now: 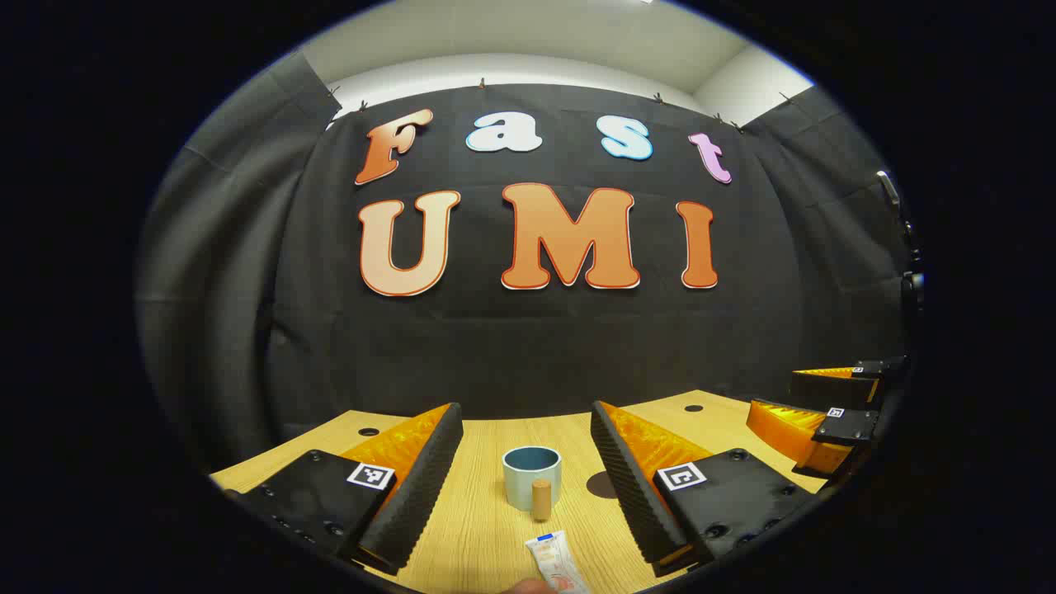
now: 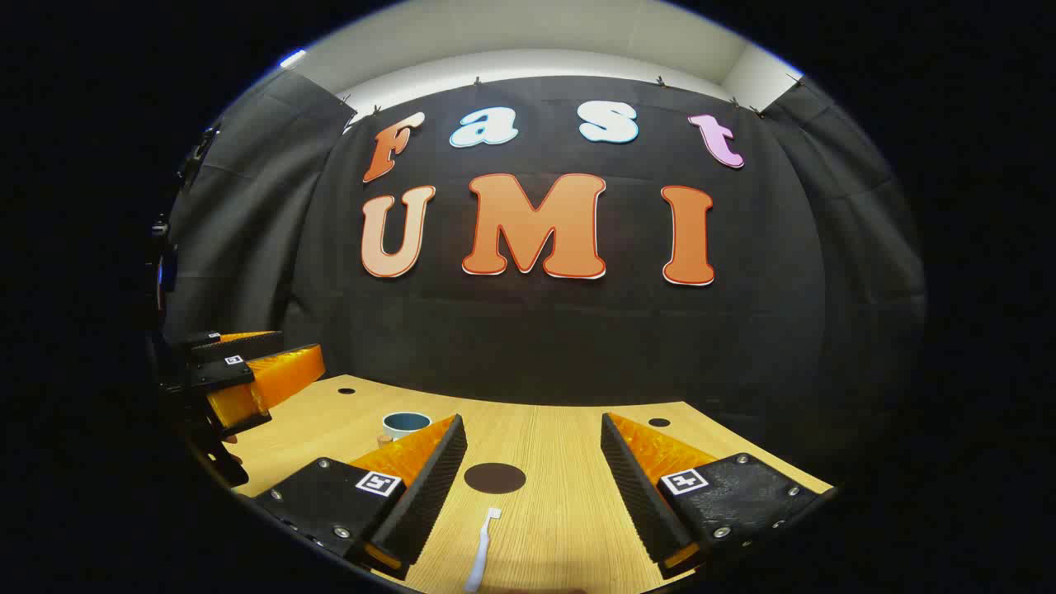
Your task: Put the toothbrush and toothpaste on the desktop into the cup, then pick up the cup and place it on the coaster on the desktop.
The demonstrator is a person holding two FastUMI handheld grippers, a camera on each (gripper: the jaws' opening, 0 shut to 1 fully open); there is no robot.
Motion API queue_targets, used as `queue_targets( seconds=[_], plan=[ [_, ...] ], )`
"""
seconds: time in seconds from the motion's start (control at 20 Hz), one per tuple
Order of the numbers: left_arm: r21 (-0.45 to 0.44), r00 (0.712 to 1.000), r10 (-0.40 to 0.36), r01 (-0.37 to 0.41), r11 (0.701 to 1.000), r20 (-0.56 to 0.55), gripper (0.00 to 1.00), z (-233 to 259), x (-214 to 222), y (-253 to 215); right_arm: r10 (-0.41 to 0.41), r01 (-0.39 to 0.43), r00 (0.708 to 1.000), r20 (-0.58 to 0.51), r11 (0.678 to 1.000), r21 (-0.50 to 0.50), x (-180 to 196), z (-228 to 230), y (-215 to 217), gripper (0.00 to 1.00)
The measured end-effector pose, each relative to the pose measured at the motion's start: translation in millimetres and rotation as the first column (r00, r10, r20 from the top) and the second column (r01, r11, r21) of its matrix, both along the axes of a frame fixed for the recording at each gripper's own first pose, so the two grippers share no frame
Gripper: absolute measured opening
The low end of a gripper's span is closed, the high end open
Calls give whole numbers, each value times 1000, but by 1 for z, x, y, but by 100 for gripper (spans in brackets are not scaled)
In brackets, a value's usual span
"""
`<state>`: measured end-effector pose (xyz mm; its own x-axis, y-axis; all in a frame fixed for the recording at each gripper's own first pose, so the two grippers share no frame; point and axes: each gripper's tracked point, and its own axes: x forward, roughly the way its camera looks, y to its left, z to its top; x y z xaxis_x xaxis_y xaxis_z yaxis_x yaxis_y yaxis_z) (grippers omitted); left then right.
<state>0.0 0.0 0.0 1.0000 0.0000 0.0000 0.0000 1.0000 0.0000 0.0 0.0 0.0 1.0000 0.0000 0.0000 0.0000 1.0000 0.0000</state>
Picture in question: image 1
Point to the white toothpaste tube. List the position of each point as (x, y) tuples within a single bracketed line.
[(554, 557)]

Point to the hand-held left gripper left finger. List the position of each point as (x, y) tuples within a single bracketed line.
[(412, 487)]

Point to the wooden desktop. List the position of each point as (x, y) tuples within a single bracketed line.
[(487, 511)]

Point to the black backdrop cloth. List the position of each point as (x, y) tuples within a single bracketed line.
[(528, 346)]

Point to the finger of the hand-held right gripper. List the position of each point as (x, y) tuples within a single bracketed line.
[(833, 389), (846, 427)]

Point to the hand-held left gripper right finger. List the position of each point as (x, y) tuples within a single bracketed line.
[(635, 487)]

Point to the dark round coaster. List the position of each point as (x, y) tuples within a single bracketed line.
[(601, 487)]

